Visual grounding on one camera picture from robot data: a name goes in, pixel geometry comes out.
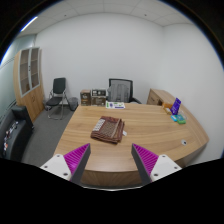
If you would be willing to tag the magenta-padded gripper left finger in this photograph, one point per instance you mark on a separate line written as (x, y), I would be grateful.
(77, 159)

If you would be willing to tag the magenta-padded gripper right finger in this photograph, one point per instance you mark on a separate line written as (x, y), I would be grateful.
(146, 160)

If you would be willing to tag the brown patterned towel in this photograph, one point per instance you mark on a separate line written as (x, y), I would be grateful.
(108, 129)

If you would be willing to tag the blue packet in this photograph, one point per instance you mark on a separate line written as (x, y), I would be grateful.
(174, 118)

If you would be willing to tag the green packet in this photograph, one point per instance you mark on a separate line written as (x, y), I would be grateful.
(181, 120)

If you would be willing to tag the grey waste bin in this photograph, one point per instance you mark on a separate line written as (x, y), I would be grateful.
(73, 104)

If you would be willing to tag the orange box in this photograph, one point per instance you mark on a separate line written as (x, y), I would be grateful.
(167, 105)

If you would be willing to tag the brown cardboard box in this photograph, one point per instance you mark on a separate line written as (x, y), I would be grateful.
(85, 97)

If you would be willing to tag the white printed paper sheet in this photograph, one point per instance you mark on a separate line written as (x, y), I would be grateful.
(115, 105)

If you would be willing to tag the low wooden side cabinet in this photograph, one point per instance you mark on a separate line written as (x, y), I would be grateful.
(158, 96)

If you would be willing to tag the black leather armchair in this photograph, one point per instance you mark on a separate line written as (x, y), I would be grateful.
(15, 136)

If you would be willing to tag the flat dark cardboard box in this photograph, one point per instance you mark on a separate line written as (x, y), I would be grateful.
(98, 92)

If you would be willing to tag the black folding chair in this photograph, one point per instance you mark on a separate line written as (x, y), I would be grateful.
(58, 91)

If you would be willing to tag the black mesh office chair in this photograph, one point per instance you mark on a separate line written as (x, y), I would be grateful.
(120, 91)

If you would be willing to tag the wooden glass-door cabinet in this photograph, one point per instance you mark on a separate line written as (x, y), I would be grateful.
(30, 83)

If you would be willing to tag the ceiling light strip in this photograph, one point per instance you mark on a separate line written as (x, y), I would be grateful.
(29, 24)

